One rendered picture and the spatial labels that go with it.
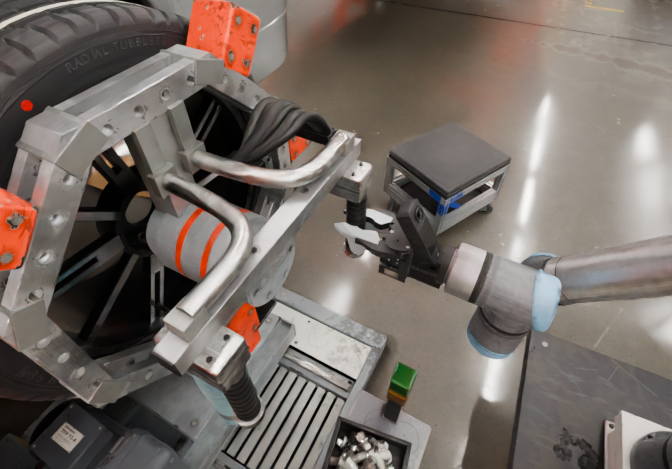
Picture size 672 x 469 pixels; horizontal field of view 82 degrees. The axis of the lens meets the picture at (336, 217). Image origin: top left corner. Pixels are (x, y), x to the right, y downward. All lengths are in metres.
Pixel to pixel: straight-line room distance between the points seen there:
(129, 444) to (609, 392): 1.17
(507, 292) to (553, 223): 1.46
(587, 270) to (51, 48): 0.80
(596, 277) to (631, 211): 1.64
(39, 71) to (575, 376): 1.29
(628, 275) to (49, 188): 0.76
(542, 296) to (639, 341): 1.22
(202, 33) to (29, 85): 0.23
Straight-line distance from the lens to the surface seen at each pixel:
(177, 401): 1.26
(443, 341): 1.55
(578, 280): 0.77
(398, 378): 0.75
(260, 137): 0.59
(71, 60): 0.58
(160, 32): 0.65
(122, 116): 0.52
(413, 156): 1.69
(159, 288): 0.85
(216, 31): 0.64
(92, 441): 1.07
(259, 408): 0.61
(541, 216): 2.11
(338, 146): 0.58
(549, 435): 1.20
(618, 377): 1.35
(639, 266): 0.71
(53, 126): 0.51
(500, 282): 0.66
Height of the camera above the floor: 1.35
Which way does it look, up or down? 46 degrees down
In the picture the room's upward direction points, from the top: straight up
